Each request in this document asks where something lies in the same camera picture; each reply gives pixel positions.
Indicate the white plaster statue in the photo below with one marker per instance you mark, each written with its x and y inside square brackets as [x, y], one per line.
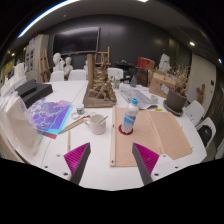
[164, 62]

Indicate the small clear cup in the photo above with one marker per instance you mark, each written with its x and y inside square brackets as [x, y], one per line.
[154, 99]

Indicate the brown carved relief sculpture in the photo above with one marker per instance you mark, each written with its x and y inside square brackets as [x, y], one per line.
[100, 90]

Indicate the purple and teal painting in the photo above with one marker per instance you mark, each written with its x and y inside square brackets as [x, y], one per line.
[50, 115]

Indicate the grey printed newspaper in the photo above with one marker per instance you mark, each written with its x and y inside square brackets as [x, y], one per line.
[138, 98]

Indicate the brown wooden figure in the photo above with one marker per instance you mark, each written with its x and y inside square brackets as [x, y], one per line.
[201, 94]

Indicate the grey plant saucer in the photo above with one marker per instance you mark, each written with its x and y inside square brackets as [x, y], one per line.
[171, 113]

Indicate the red box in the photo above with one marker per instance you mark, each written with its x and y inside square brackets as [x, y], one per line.
[146, 63]

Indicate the brown cardboard box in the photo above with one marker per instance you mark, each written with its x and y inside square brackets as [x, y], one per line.
[160, 83]

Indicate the beige wood-framed canvas board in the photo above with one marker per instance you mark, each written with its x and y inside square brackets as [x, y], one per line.
[166, 133]

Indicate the white plastic chair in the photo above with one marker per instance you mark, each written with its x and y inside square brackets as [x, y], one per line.
[195, 110]
[208, 120]

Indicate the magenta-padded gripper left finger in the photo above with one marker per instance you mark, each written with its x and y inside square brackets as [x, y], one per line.
[76, 160]

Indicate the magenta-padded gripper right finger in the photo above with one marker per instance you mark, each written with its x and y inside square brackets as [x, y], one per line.
[146, 160]

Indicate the black backpack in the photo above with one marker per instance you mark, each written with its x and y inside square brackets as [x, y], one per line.
[205, 135]

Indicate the white cabinet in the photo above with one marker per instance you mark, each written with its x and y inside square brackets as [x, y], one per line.
[36, 56]

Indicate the flat wooden sticks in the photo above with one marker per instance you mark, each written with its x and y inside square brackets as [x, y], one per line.
[74, 125]

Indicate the black flat box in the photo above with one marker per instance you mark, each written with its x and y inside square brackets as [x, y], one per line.
[38, 94]
[26, 86]

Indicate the white blank canvas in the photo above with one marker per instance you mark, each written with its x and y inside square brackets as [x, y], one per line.
[20, 126]

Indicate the blue-capped plastic water bottle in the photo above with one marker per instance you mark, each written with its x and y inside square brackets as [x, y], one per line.
[129, 118]

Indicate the green-labelled spray bottle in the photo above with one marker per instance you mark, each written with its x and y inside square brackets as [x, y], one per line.
[117, 83]

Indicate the wooden easel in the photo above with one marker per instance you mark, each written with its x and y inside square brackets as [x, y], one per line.
[44, 66]
[101, 63]

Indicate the small yellow tag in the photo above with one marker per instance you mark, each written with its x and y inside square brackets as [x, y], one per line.
[158, 109]

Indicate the thin wooden stick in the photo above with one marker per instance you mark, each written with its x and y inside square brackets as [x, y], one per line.
[102, 119]

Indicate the white plaster bust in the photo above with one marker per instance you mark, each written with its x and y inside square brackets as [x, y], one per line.
[57, 61]
[68, 66]

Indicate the dried plant in grey pot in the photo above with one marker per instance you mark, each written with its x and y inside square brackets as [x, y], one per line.
[175, 101]

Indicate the flat round red coaster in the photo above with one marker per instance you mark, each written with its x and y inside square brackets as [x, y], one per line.
[120, 130]

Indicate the long ceiling light strip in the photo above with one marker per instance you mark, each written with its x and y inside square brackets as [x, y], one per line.
[46, 15]

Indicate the black wall screen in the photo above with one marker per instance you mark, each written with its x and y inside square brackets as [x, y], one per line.
[76, 40]

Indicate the wooden paintbrush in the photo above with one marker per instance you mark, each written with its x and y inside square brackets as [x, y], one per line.
[69, 141]

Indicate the white ceramic mug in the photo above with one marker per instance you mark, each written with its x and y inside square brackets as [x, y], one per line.
[97, 127]

